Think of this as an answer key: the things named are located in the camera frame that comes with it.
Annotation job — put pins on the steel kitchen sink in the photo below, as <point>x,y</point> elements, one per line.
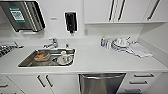
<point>26,61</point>

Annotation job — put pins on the white wall cabinet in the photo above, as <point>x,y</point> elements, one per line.
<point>133,10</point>

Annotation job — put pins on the white cup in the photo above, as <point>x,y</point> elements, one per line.
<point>64,57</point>

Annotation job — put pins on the small white wall label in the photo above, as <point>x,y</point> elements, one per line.
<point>53,18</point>

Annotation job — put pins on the dish soap bottle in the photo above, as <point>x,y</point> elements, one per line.
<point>103,41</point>

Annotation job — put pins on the white two-door sink cabinet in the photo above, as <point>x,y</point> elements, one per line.
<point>60,85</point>

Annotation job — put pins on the grey paper towel dispenser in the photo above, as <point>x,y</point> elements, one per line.
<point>20,15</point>

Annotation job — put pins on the stainless steel dishwasher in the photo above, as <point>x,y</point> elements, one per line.
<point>101,85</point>

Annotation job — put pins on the white wall outlet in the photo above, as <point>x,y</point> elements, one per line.
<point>86,31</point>

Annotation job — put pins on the chrome sink side sprayer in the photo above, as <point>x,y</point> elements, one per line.
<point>67,44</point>

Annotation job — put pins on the white folded cloth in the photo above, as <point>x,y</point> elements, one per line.
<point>140,49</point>

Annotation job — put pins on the black soap dispenser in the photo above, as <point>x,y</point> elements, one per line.
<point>70,21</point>

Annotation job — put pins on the small white container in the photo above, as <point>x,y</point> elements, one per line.
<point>107,43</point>

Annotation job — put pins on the stack of white dishes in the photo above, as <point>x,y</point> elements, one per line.
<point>121,43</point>

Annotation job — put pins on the chrome faucet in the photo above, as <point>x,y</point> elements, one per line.
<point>50,43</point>

